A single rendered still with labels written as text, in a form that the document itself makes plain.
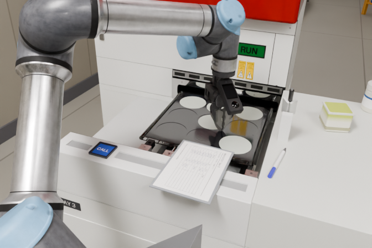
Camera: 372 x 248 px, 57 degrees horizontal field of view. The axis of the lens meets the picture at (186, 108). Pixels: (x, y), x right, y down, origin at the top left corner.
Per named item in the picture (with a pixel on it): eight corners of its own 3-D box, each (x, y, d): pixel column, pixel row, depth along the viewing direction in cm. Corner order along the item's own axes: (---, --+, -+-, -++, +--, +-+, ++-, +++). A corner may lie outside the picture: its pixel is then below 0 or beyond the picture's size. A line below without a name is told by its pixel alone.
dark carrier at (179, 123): (182, 93, 139) (182, 92, 139) (268, 109, 129) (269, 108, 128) (145, 137, 110) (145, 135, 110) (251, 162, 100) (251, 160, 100)
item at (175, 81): (172, 96, 147) (172, 76, 142) (277, 116, 134) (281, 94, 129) (171, 98, 145) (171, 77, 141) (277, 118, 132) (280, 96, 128)
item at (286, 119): (277, 129, 103) (285, 89, 97) (291, 132, 102) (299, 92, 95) (275, 140, 98) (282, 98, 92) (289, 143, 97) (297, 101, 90)
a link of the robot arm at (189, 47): (188, 20, 87) (222, 15, 92) (170, 40, 96) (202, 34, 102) (199, 48, 86) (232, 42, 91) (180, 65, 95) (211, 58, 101)
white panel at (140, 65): (102, 86, 161) (93, -2, 141) (279, 120, 137) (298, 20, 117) (98, 88, 158) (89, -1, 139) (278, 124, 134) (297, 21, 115)
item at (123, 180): (76, 169, 107) (70, 131, 100) (252, 219, 91) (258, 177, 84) (56, 188, 99) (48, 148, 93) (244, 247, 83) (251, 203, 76)
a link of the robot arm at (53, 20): (16, -36, 60) (243, -11, 83) (16, -2, 69) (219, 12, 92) (22, 24, 57) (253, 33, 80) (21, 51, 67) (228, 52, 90)
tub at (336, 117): (317, 119, 109) (322, 100, 106) (341, 121, 108) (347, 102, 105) (323, 132, 102) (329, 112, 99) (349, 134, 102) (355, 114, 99)
